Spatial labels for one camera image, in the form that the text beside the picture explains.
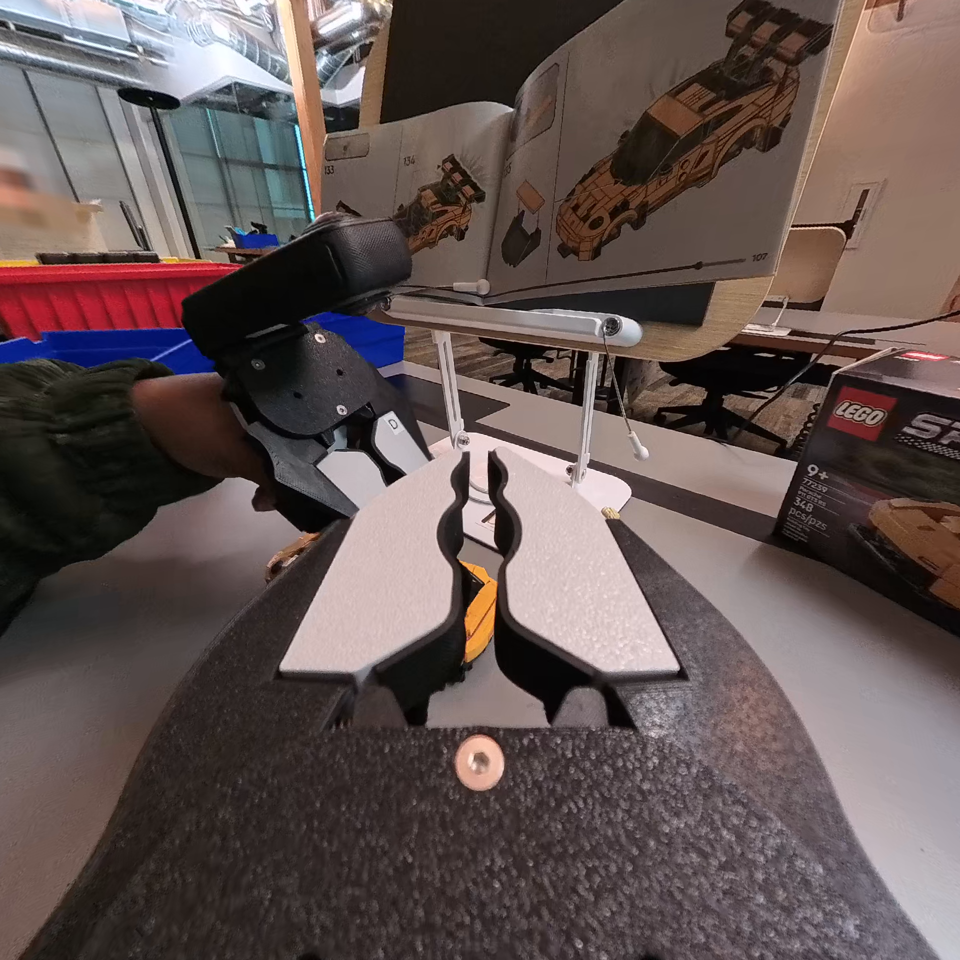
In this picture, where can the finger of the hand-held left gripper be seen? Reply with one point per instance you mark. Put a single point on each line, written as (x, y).
(403, 442)
(352, 480)

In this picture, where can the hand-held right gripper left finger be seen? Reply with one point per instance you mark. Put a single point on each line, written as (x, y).
(375, 592)

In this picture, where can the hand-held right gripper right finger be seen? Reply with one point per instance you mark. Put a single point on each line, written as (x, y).
(585, 592)

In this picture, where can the yellow lego car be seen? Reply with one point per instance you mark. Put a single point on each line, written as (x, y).
(480, 607)

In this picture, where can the person's left forearm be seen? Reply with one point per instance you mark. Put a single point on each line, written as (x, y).
(67, 465)

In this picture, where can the lego set box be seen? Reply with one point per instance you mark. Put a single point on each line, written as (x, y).
(862, 480)

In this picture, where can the lego instruction booklet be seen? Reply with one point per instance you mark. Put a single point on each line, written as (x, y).
(675, 187)

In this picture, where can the person's left hand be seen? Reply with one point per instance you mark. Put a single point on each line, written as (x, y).
(195, 420)

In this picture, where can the black office chair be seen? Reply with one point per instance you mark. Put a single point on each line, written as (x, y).
(727, 382)
(525, 364)

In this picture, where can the white book stand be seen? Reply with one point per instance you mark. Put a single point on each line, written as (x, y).
(510, 319)

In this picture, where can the red storage bin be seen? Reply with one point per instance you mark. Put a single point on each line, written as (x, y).
(90, 300)

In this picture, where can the black floor lamp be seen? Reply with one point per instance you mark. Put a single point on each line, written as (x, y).
(150, 97)

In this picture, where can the grey desk with wood edge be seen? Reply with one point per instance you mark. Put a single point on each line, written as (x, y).
(862, 326)

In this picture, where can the tan chair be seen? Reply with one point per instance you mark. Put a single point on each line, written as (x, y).
(806, 262)

